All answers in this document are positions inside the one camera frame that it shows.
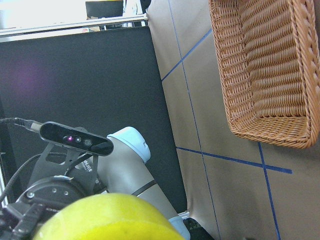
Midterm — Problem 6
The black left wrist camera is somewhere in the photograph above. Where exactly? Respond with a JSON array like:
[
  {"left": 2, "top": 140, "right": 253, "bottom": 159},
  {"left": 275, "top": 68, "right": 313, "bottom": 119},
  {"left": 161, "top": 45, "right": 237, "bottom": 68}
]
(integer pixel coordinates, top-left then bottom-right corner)
[{"left": 39, "top": 121, "right": 114, "bottom": 156}]

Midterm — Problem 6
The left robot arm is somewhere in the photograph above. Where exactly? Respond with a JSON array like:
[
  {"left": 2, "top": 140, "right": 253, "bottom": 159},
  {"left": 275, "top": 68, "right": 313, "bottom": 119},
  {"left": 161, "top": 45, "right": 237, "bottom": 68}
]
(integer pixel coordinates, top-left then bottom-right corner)
[{"left": 0, "top": 122, "right": 190, "bottom": 240}]

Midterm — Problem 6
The black monitor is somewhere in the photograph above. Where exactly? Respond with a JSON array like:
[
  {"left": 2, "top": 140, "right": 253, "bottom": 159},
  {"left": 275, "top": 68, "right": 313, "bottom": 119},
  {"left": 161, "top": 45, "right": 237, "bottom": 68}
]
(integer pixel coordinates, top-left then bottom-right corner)
[{"left": 85, "top": 0, "right": 124, "bottom": 18}]

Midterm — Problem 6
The aluminium table edge rail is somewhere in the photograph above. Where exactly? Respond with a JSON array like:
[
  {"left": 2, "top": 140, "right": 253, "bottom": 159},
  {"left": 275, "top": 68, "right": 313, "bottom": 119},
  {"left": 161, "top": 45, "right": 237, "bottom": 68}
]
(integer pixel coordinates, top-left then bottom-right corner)
[{"left": 0, "top": 13, "right": 148, "bottom": 38}]

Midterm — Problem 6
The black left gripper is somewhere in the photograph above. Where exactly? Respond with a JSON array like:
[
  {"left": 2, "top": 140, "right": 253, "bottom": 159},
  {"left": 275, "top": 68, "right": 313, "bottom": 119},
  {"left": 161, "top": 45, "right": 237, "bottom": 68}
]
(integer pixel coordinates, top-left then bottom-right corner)
[{"left": 0, "top": 175, "right": 97, "bottom": 240}]

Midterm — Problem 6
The yellow tape roll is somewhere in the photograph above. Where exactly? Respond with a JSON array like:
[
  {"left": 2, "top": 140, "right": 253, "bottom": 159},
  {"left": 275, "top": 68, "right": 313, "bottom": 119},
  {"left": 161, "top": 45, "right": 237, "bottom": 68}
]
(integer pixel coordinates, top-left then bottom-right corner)
[{"left": 33, "top": 193, "right": 183, "bottom": 240}]

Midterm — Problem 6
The brown wicker basket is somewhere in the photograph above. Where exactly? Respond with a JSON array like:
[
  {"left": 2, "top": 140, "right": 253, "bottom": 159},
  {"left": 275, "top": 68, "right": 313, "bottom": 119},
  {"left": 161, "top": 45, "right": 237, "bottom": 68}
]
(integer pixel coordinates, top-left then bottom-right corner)
[{"left": 208, "top": 0, "right": 320, "bottom": 149}]

